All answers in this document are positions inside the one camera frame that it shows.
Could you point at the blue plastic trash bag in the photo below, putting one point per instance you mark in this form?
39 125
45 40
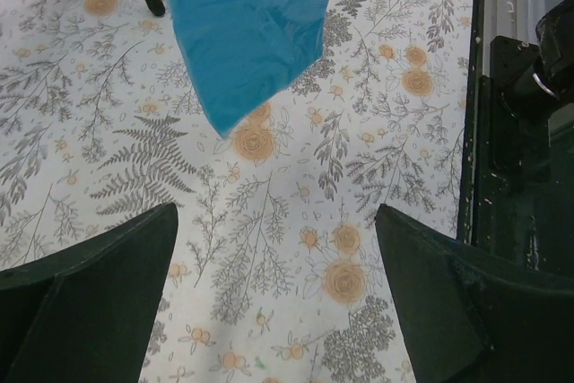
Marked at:
240 53

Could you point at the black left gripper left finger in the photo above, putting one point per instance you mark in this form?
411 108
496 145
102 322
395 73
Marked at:
86 313

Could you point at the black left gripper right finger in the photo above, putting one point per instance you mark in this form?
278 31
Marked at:
468 316

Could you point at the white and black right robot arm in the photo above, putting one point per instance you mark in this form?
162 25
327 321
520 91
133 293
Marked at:
546 84

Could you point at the black scratched base plate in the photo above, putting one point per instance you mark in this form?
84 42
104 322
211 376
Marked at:
516 193

